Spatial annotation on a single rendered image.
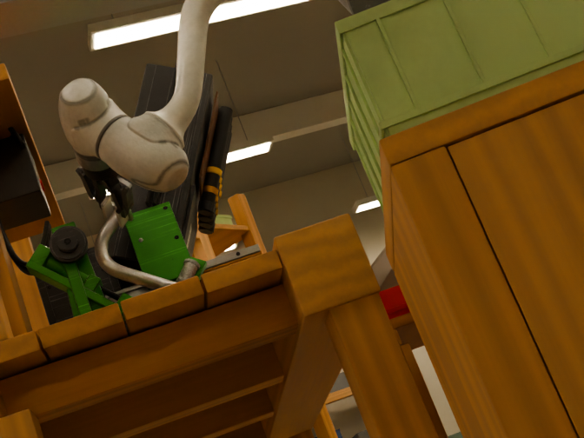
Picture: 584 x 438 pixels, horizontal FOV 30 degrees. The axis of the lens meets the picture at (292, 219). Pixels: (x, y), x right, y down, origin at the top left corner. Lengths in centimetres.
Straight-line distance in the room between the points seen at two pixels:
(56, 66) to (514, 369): 767
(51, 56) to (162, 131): 649
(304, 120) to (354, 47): 932
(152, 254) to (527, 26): 135
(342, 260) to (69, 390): 51
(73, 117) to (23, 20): 332
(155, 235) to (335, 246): 77
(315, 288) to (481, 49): 63
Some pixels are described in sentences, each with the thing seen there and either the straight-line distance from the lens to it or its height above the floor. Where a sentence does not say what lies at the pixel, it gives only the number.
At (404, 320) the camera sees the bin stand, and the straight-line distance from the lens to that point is 237.
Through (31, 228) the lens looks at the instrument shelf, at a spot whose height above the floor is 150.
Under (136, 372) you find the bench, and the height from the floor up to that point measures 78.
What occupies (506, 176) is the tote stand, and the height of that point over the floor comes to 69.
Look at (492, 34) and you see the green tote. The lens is 137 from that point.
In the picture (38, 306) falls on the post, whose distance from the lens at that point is 332.
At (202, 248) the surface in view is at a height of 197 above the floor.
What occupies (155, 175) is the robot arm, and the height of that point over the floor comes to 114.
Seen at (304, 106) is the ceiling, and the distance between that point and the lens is 1074.
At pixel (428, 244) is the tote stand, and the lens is 125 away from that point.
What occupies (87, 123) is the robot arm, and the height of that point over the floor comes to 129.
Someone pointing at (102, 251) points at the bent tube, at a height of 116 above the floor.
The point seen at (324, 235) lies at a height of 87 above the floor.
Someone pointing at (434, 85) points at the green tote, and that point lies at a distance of 133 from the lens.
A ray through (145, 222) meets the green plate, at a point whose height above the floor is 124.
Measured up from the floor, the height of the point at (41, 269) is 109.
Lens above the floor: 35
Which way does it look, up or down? 18 degrees up
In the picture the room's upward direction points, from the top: 22 degrees counter-clockwise
